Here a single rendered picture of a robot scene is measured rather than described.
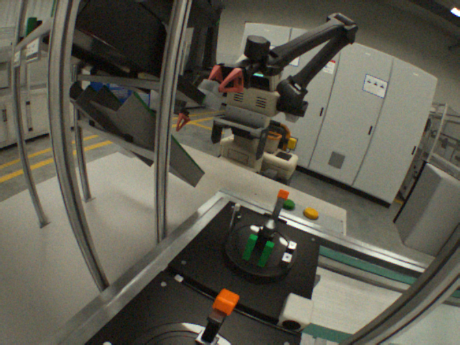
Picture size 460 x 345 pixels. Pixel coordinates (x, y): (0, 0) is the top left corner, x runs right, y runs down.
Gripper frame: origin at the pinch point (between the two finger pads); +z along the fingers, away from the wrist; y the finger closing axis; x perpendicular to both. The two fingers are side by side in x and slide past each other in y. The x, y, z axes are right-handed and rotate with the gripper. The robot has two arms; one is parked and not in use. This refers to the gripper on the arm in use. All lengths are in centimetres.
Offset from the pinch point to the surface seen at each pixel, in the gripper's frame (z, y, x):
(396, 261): 6, 61, 26
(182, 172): 20.7, 6.9, 8.7
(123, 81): 21.6, -1.0, -11.9
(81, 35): 27.6, 5.9, -23.0
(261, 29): -277, -143, 38
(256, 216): 16.0, 22.2, 19.6
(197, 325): 40, 30, 5
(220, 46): -649, -557, 196
